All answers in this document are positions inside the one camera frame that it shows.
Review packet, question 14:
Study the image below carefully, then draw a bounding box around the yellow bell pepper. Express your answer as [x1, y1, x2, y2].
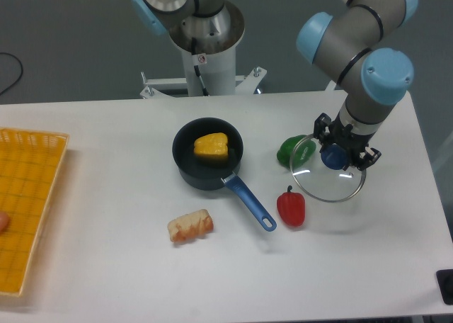
[193, 132, 229, 166]

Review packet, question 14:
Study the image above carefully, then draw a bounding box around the black device table corner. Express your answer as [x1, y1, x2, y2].
[436, 269, 453, 305]

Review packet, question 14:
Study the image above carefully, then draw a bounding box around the dark pot blue handle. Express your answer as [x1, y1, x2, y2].
[172, 118, 277, 232]

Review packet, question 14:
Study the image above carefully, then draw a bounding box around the toy bread loaf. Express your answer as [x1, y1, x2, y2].
[167, 209, 214, 243]

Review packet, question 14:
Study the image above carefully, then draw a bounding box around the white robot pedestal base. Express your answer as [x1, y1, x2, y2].
[140, 1, 267, 99]

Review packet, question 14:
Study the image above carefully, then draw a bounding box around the black cable on floor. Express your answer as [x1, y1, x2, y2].
[0, 52, 24, 96]

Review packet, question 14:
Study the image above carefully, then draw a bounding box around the green bell pepper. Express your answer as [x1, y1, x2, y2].
[276, 135, 316, 169]

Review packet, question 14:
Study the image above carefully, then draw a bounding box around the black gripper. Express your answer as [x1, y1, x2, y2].
[313, 113, 382, 171]

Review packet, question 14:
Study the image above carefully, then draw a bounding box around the yellow woven basket tray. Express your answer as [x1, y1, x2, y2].
[1, 127, 69, 297]

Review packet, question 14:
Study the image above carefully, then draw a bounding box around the glass pot lid blue knob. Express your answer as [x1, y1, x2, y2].
[289, 132, 367, 203]

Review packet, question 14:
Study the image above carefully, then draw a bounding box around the red bell pepper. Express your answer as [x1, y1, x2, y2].
[277, 185, 306, 227]

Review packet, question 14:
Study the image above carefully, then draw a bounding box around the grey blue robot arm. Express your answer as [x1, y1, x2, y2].
[132, 0, 418, 171]

